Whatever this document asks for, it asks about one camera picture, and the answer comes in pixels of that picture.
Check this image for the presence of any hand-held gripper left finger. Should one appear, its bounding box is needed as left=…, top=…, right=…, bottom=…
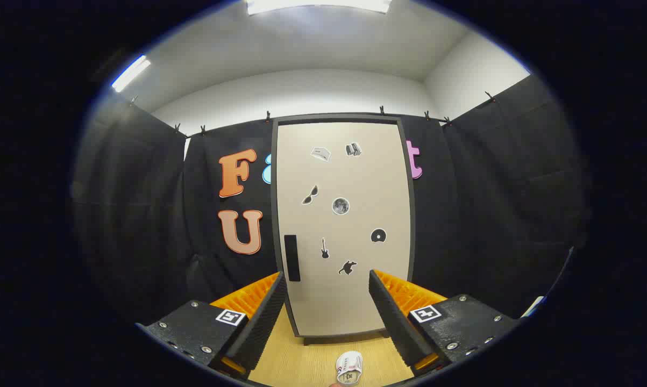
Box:
left=135, top=271, right=288, bottom=381

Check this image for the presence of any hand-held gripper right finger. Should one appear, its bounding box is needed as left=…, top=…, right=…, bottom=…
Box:
left=368, top=269, right=521, bottom=378

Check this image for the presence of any beige shoe cabinet door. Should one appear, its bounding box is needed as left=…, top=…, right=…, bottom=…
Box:
left=276, top=123, right=411, bottom=337

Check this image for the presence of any white shoe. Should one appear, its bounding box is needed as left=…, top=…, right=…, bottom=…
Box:
left=336, top=351, right=364, bottom=386

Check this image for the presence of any black door handle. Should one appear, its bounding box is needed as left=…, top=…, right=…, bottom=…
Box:
left=284, top=234, right=301, bottom=282

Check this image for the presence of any dark grey shoe cabinet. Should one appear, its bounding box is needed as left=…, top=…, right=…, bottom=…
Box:
left=270, top=113, right=416, bottom=345

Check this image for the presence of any black backdrop cloth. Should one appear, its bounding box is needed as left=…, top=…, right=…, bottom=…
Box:
left=73, top=75, right=593, bottom=328

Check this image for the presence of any narrow ceiling light strip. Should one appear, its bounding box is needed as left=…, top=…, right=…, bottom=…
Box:
left=111, top=55, right=152, bottom=93

